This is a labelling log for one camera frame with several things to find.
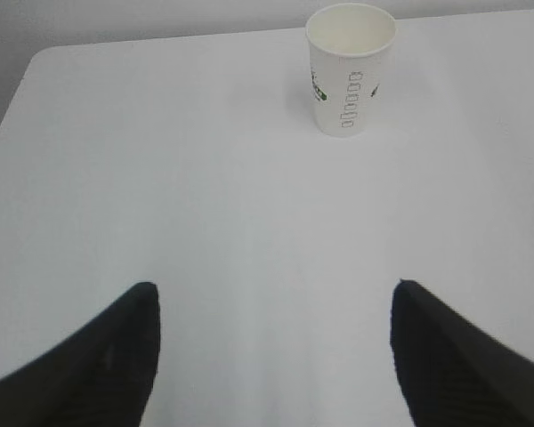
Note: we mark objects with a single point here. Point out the white paper cup green logo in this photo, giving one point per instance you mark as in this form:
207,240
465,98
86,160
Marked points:
349,45

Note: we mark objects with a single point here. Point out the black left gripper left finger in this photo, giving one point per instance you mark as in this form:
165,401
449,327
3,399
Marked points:
102,375

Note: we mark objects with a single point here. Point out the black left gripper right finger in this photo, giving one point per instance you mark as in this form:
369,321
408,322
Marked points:
450,372

